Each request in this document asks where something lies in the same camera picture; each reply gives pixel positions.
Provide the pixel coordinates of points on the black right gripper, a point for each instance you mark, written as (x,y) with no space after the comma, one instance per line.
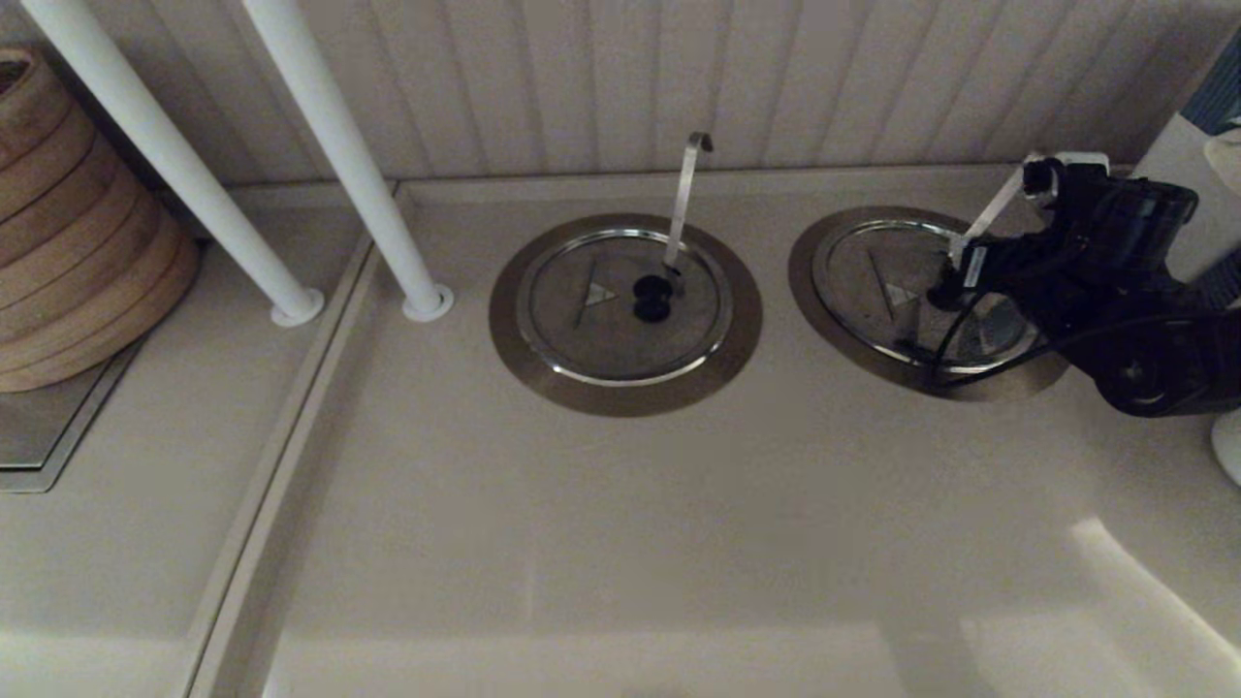
(1057,291)

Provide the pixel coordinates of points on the shiny metal pot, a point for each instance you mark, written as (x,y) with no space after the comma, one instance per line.
(863,291)

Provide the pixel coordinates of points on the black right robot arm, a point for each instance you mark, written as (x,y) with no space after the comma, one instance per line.
(1154,378)

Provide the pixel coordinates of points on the white box container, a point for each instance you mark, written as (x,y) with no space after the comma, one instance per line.
(1217,233)

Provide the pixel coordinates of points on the dark striped cloth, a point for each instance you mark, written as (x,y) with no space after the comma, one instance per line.
(1224,281)

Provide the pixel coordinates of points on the small white dish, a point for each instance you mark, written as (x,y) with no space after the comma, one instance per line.
(1229,165)

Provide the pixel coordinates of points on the white round support pole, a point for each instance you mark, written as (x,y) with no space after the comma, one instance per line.
(337,136)
(173,155)

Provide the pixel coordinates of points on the stacked bamboo steamer baskets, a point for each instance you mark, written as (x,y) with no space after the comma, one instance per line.
(78,252)

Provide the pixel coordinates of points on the flat steel tray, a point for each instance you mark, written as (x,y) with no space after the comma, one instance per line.
(48,427)

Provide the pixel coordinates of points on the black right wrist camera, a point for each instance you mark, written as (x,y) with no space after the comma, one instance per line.
(1134,223)

